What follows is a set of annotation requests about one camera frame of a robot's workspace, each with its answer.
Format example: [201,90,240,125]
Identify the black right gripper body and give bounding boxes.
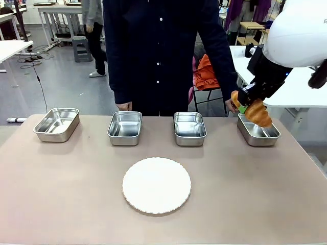
[249,53,293,100]

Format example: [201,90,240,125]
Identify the golden brown croissant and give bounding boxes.
[231,91,273,128]

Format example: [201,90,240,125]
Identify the person's right forearm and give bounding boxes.
[106,48,133,105]

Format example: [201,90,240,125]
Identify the person's left forearm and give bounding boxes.
[204,48,240,102]

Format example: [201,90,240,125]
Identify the steel rectangular container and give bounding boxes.
[237,112,281,147]
[33,107,80,143]
[173,111,207,147]
[107,111,143,146]

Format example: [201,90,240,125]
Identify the person's left hand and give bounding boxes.
[225,98,240,113]

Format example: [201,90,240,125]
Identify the person's right hand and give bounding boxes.
[115,101,133,112]

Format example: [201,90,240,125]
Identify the black bottle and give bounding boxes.
[245,43,256,58]

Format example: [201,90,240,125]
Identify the dark furry object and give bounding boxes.
[308,60,327,89]

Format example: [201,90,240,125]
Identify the orange cloth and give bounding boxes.
[194,54,220,91]

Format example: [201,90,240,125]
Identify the wooden shelf rack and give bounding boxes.
[236,21,270,46]

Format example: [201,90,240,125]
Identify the purple hanging clothes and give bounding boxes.
[224,0,272,26]

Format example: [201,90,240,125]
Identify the person in dark shirt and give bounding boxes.
[102,0,240,117]

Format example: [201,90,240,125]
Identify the white scalloped plate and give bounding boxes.
[122,157,192,214]

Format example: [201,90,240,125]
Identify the person in grey top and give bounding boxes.
[81,0,108,78]

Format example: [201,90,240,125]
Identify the grey step stool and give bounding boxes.
[72,36,93,63]

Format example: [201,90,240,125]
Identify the white work table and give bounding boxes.
[33,2,86,50]

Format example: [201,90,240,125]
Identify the white side table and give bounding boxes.
[0,40,34,87]

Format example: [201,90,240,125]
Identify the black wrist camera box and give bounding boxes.
[246,45,264,76]

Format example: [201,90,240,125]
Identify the black chair frame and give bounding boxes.
[191,86,228,113]

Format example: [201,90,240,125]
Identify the black floor cable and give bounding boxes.
[17,44,56,114]

